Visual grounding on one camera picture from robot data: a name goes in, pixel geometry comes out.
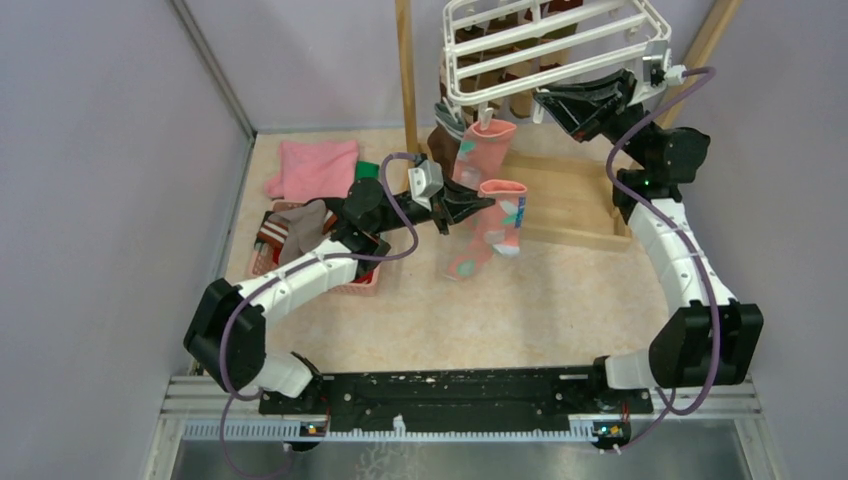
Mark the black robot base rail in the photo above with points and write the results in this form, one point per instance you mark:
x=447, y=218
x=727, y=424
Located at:
x=539, y=403

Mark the wooden hanger stand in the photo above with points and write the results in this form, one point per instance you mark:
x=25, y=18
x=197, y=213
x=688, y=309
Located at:
x=569, y=196

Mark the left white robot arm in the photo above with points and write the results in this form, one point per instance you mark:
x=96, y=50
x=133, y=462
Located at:
x=227, y=334

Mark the green cloth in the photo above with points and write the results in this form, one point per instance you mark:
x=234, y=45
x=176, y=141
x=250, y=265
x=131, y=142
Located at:
x=366, y=170

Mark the pink plastic basket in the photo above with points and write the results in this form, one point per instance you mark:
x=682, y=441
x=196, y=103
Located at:
x=264, y=259

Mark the pink patterned sock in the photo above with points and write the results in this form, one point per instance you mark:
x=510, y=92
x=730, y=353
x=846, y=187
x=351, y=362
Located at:
x=480, y=157
x=498, y=227

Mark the grey brown sock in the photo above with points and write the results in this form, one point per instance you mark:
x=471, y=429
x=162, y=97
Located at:
x=305, y=226

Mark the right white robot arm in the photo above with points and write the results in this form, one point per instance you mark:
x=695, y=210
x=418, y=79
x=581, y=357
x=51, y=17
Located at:
x=711, y=336

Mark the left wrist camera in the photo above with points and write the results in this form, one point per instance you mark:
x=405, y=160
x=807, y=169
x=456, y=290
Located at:
x=425, y=179

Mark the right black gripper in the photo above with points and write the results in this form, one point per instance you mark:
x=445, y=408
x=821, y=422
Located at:
x=583, y=108

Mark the white clip hanger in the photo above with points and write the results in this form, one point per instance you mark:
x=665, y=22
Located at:
x=611, y=35

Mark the pink towel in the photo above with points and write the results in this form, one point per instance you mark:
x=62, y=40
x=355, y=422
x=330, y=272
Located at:
x=313, y=170

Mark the dark brown grey-cuffed sock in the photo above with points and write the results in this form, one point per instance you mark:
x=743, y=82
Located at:
x=444, y=141

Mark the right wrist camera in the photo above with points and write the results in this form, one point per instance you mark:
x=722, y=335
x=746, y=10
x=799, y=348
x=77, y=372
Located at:
x=656, y=72

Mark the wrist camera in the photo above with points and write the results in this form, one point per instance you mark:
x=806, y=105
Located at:
x=656, y=72
x=425, y=179

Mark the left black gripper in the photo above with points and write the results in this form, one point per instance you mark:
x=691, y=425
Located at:
x=453, y=203

